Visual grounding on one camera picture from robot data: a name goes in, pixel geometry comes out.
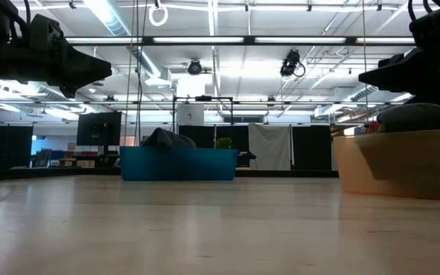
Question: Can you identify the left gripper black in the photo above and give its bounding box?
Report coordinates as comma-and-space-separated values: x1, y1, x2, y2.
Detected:
0, 37, 113, 99

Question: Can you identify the dark grey cap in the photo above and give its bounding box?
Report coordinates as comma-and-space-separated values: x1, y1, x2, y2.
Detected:
376, 102, 440, 134

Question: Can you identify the blue denim cap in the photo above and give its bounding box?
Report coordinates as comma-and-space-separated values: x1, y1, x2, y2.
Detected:
140, 127, 198, 150

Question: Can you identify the black monitor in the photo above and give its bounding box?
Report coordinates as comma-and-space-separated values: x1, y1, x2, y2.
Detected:
76, 111, 123, 147

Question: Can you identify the black partition panel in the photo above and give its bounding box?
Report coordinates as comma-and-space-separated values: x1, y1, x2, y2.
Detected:
177, 125, 250, 168
291, 125, 333, 171
0, 125, 34, 170

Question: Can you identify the teal plastic bin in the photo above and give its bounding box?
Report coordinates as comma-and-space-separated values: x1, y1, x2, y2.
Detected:
119, 146, 240, 182

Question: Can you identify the white hanging cloth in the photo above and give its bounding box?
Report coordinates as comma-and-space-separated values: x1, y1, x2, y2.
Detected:
247, 122, 293, 172

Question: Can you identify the potted succulent plant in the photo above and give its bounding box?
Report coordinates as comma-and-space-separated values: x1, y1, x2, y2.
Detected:
214, 137, 234, 150

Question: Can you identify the overhead LED light bar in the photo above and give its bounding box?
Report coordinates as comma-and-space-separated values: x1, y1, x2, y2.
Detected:
64, 35, 416, 47

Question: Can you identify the thin hanging cable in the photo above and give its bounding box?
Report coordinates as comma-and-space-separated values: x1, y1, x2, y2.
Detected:
361, 0, 370, 124

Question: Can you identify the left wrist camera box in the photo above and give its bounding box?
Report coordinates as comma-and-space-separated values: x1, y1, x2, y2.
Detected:
27, 14, 67, 51

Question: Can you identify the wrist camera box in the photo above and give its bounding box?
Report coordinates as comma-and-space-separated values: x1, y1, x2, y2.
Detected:
27, 14, 67, 51
409, 8, 440, 50

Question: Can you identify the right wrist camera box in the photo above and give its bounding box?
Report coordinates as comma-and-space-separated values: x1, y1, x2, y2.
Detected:
409, 8, 440, 50

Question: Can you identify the hanging black cable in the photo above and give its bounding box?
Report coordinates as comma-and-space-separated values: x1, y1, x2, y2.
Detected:
123, 0, 149, 147

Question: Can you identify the white hanging ring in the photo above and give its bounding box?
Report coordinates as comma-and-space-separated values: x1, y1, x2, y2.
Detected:
147, 2, 170, 28

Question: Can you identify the round black ceiling camera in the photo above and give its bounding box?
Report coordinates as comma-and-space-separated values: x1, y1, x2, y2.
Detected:
187, 59, 204, 76

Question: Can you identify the overhead camera with cable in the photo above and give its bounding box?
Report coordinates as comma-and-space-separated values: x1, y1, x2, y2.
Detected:
279, 49, 306, 79

